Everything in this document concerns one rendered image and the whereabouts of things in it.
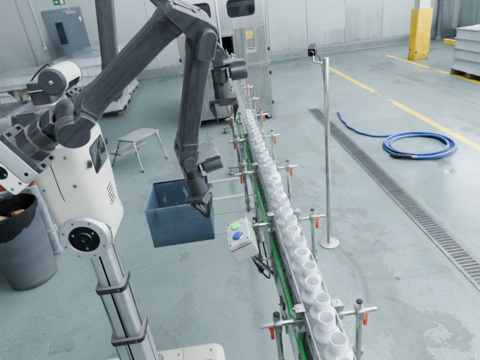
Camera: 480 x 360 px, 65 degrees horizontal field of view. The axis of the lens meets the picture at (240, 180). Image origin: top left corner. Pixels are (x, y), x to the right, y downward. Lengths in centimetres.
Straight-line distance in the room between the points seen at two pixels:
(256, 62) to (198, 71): 501
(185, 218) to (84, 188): 78
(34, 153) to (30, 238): 219
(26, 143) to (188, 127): 39
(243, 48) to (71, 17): 687
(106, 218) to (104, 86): 49
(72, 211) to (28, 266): 203
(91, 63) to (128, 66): 683
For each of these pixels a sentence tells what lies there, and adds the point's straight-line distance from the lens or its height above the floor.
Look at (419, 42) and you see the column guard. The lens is 994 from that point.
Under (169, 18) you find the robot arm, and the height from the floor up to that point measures 179.
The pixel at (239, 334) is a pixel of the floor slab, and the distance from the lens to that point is 243.
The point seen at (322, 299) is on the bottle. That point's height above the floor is 114.
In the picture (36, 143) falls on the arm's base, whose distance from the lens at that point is 100.
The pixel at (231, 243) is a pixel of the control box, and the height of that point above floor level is 110.
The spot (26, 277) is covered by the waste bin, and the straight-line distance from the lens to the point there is 331.
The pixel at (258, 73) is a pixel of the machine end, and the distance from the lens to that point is 595.
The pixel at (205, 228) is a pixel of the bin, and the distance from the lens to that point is 188.
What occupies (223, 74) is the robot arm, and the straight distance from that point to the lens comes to 136.
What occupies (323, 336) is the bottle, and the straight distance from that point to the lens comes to 90.
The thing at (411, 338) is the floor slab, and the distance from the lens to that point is 245.
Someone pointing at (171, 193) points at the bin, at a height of 87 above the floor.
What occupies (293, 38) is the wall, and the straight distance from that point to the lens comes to 1164.
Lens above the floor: 181
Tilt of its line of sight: 26 degrees down
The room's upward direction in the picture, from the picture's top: 8 degrees counter-clockwise
